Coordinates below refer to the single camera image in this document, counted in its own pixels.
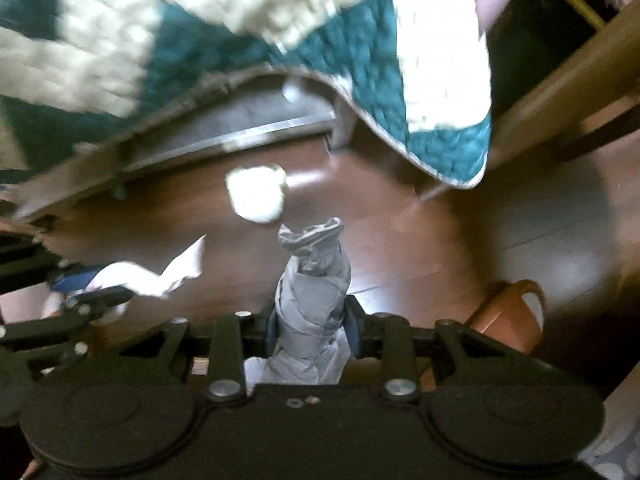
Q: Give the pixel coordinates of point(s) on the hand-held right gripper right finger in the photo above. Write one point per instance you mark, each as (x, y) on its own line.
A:
(352, 327)

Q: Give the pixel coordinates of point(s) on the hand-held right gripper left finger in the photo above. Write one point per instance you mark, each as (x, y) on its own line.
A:
(272, 330)

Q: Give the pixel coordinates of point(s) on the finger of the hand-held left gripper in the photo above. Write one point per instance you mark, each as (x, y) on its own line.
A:
(30, 267)
(75, 310)

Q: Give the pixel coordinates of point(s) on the white paper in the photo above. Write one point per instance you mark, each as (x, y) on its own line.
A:
(312, 310)

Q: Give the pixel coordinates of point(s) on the white tissue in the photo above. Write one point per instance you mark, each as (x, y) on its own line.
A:
(150, 275)

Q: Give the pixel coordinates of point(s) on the white plastic bag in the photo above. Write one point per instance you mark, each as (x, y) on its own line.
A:
(256, 192)

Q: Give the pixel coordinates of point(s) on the brown plastic scoop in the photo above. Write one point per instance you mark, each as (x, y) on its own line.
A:
(510, 317)

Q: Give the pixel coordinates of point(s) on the patterned floor mat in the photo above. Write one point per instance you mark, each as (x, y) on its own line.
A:
(617, 447)

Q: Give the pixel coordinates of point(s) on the teal and cream quilt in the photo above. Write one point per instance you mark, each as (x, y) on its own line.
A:
(300, 25)

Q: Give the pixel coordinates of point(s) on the wooden furniture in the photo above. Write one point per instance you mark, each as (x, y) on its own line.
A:
(565, 85)

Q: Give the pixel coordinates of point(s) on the grey bed frame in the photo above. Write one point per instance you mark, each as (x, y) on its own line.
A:
(210, 125)

